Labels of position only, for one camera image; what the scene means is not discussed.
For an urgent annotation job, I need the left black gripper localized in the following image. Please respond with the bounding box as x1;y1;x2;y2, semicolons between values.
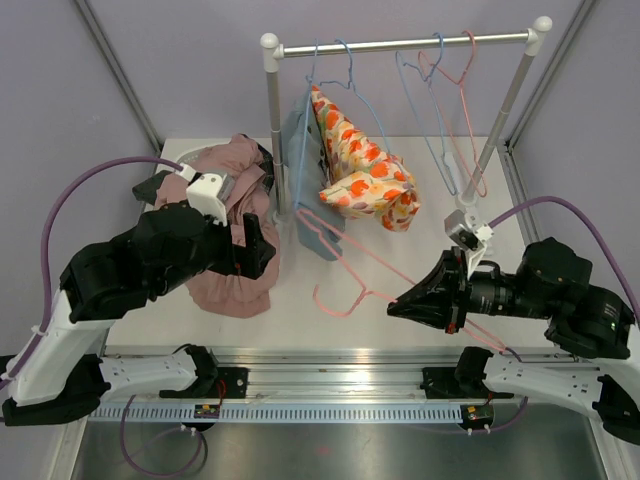
152;204;276;297

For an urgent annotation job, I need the dark grey dotted skirt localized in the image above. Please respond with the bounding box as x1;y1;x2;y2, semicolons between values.
132;170;171;206

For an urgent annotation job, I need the white perforated plastic basket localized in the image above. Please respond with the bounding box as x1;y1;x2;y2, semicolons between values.
162;137;231;164

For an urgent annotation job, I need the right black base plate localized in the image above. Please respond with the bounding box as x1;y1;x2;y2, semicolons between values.
420;367;515;401

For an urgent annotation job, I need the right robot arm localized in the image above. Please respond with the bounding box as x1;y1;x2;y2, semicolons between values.
387;238;639;444

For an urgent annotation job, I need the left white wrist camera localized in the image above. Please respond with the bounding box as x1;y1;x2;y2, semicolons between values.
179;164;235;227

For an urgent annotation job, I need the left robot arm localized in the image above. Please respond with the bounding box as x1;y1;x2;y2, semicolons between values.
1;202;276;427

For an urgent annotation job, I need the orange floral skirt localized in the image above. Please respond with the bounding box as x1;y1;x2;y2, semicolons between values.
311;86;421;232

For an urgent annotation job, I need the aluminium mounting rail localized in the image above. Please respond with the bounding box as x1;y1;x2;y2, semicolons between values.
100;346;463;403

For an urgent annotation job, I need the white slotted cable duct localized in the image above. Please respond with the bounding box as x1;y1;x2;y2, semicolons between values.
90;402;462;424

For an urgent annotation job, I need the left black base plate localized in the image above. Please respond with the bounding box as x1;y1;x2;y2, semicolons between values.
159;367;249;400

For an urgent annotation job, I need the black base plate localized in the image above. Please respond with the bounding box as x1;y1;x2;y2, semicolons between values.
159;367;249;400
420;367;515;401

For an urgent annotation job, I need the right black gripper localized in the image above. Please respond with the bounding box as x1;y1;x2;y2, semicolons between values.
387;244;553;332

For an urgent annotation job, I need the navy plaid skirt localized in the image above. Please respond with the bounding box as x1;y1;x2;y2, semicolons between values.
257;143;275;194

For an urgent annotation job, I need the pink pleated skirt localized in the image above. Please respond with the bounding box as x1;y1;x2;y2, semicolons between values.
186;134;280;318

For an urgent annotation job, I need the light blue denim skirt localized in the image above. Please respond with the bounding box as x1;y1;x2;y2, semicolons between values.
282;93;345;261

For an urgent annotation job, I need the pink wire hanger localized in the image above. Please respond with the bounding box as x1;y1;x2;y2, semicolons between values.
295;207;524;361
417;30;488;198

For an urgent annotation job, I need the white and silver clothes rack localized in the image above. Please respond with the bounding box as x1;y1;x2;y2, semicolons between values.
260;16;553;216

